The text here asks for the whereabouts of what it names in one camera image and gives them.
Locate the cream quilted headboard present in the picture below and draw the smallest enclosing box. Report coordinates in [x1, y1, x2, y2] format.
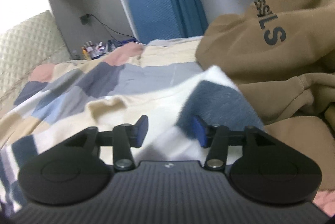
[1, 10, 70, 109]

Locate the blue padded chair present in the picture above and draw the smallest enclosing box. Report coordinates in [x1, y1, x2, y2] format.
[128, 0, 182, 44]

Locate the white fuzzy sweater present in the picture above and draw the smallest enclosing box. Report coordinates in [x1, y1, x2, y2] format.
[0, 64, 266, 217]

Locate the brown lettered hoodie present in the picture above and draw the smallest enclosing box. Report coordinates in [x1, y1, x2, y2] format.
[195, 0, 334, 190]

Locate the black power cable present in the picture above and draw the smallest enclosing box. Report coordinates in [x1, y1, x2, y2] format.
[79, 13, 138, 43]

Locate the patchwork colour quilt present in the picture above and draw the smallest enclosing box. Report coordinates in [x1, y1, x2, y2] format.
[0, 36, 210, 151]

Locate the small bottles cluster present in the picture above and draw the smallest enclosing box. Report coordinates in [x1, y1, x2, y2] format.
[81, 40, 119, 60]

